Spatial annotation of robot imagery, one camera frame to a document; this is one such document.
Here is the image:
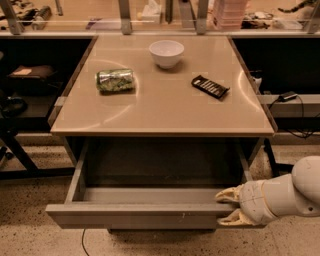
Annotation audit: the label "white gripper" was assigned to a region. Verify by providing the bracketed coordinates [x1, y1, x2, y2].
[215, 180, 277, 226]

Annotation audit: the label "grey top drawer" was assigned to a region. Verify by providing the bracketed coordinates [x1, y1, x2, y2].
[46, 138, 252, 231]

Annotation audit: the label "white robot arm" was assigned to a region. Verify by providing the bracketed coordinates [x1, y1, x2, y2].
[215, 156, 320, 226]

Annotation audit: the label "beige top drawer cabinet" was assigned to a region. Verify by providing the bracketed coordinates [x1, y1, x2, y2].
[47, 34, 278, 233]

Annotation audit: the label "black table leg right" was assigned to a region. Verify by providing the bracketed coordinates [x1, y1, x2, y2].
[264, 139, 293, 177]

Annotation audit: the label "black snack bar wrapper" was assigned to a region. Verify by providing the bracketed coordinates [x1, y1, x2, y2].
[191, 75, 229, 99]

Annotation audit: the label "black power adapter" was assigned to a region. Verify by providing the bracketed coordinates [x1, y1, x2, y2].
[278, 91, 298, 102]

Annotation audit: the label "white ceramic bowl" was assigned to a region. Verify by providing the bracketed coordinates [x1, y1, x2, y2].
[149, 40, 184, 69]

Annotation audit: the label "green crushed soda can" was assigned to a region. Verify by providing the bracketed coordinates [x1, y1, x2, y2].
[95, 68, 135, 92]

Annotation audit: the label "pink stacked containers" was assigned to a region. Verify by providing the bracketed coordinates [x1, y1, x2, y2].
[212, 0, 248, 30]

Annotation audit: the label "black headphones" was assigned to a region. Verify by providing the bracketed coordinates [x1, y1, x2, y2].
[0, 97, 28, 118]

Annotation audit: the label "black floor cable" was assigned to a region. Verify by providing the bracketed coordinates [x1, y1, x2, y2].
[80, 228, 88, 256]

